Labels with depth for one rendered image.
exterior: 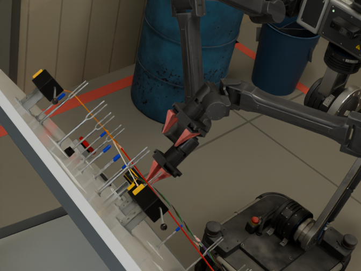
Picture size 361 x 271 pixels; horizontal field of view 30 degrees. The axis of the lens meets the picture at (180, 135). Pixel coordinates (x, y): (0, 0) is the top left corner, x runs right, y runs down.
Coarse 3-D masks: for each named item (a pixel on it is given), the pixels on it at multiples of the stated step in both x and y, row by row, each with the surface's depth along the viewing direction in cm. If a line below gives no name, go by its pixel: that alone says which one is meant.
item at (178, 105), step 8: (176, 104) 192; (184, 104) 197; (192, 104) 190; (200, 104) 189; (184, 112) 191; (192, 112) 190; (200, 112) 190; (192, 120) 190; (200, 120) 195; (200, 128) 192
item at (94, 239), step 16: (0, 112) 145; (16, 128) 141; (16, 144) 139; (32, 160) 136; (48, 176) 133; (64, 192) 130; (64, 208) 128; (80, 224) 125; (96, 240) 122; (112, 256) 120
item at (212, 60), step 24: (168, 0) 360; (144, 24) 388; (168, 24) 368; (216, 24) 365; (240, 24) 384; (144, 48) 390; (168, 48) 376; (216, 48) 377; (144, 72) 396; (168, 72) 384; (216, 72) 390; (144, 96) 403; (168, 96) 394
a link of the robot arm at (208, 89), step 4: (204, 84) 189; (208, 84) 189; (212, 84) 190; (200, 88) 190; (204, 88) 188; (208, 88) 187; (212, 88) 187; (216, 88) 188; (196, 92) 191; (200, 92) 189; (204, 92) 188; (208, 92) 188; (216, 92) 186; (220, 92) 191; (196, 96) 190; (200, 96) 189; (200, 100) 189
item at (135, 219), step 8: (144, 192) 134; (152, 192) 133; (136, 200) 133; (144, 200) 132; (152, 200) 131; (160, 200) 131; (136, 208) 134; (144, 208) 131; (152, 208) 131; (160, 208) 131; (128, 216) 133; (136, 216) 132; (144, 216) 133; (152, 216) 132; (160, 216) 133; (128, 224) 132; (136, 224) 133; (128, 232) 133
